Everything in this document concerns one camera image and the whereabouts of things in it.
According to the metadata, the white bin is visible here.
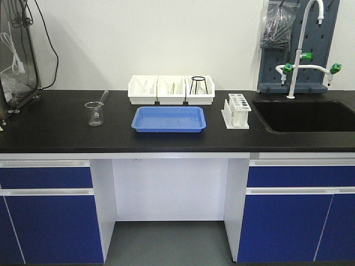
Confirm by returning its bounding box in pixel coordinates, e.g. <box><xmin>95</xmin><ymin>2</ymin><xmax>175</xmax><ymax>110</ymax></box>
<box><xmin>128</xmin><ymin>75</ymin><xmax>158</xmax><ymax>105</ymax></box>
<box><xmin>157</xmin><ymin>75</ymin><xmax>186</xmax><ymax>105</ymax></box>
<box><xmin>185</xmin><ymin>75</ymin><xmax>215</xmax><ymax>105</ymax></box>

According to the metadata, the white gooseneck lab faucet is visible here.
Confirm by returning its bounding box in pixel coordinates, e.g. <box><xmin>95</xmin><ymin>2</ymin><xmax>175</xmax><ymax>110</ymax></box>
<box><xmin>275</xmin><ymin>1</ymin><xmax>342</xmax><ymax>99</ymax></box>

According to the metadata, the white test tube rack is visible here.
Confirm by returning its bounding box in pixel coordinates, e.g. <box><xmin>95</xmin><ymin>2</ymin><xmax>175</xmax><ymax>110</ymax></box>
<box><xmin>221</xmin><ymin>94</ymin><xmax>251</xmax><ymax>130</ymax></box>

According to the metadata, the glass beaker on counter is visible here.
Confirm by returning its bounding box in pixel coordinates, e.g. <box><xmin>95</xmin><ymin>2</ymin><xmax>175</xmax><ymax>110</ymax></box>
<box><xmin>84</xmin><ymin>101</ymin><xmax>104</xmax><ymax>126</ymax></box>

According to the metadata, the white bin right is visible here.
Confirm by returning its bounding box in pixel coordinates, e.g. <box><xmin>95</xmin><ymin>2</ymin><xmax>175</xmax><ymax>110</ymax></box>
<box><xmin>185</xmin><ymin>75</ymin><xmax>215</xmax><ymax>105</ymax></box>

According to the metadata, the metal framed glass cabinet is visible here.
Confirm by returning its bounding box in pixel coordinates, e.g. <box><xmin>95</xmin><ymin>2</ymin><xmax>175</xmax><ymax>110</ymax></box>
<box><xmin>1</xmin><ymin>1</ymin><xmax>41</xmax><ymax>126</ymax></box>

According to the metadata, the blue cabinet left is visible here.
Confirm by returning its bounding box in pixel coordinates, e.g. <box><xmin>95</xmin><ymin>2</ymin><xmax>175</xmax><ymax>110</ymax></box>
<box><xmin>1</xmin><ymin>160</ymin><xmax>105</xmax><ymax>264</ymax></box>

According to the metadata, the black power cable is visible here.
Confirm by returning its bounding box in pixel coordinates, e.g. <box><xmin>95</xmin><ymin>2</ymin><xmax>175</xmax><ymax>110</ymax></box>
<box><xmin>33</xmin><ymin>0</ymin><xmax>59</xmax><ymax>90</ymax></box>

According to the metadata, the white bin middle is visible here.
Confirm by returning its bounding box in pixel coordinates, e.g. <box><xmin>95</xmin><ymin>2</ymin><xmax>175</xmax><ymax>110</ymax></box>
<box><xmin>157</xmin><ymin>75</ymin><xmax>186</xmax><ymax>105</ymax></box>

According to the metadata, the blue cabinet right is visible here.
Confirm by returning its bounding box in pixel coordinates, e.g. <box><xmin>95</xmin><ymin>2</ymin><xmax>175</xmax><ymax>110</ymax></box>
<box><xmin>237</xmin><ymin>160</ymin><xmax>354</xmax><ymax>263</ymax></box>

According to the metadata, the clear bag of pegs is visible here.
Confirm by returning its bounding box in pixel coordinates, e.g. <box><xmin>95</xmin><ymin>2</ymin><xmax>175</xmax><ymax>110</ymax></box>
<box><xmin>260</xmin><ymin>1</ymin><xmax>300</xmax><ymax>51</ymax></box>

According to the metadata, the grey pegboard drying rack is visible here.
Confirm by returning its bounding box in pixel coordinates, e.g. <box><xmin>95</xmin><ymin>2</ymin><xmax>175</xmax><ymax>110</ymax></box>
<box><xmin>257</xmin><ymin>1</ymin><xmax>339</xmax><ymax>94</ymax></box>

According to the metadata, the blue plastic tray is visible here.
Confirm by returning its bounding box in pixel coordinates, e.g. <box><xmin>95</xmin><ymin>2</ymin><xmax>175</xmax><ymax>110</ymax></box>
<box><xmin>131</xmin><ymin>106</ymin><xmax>206</xmax><ymax>132</ymax></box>

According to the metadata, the black wire tripod stand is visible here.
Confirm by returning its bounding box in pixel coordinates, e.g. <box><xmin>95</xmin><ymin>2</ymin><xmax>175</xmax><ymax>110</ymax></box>
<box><xmin>189</xmin><ymin>76</ymin><xmax>208</xmax><ymax>95</ymax></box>

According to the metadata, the white bin left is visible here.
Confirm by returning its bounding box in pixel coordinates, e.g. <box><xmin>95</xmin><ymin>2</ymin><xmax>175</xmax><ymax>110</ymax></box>
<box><xmin>128</xmin><ymin>75</ymin><xmax>158</xmax><ymax>105</ymax></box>

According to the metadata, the blue cabinet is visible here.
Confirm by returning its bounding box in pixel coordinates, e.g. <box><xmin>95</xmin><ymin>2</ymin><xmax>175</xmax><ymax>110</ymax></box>
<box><xmin>1</xmin><ymin>160</ymin><xmax>105</xmax><ymax>264</ymax></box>
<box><xmin>237</xmin><ymin>160</ymin><xmax>354</xmax><ymax>263</ymax></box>

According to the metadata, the glass test tube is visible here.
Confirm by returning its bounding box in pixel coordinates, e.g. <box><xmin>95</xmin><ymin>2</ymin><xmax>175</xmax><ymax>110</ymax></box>
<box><xmin>100</xmin><ymin>90</ymin><xmax>109</xmax><ymax>104</ymax></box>

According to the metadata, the black lab sink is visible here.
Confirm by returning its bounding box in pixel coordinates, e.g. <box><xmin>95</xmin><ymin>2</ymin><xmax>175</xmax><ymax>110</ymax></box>
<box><xmin>253</xmin><ymin>100</ymin><xmax>354</xmax><ymax>132</ymax></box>

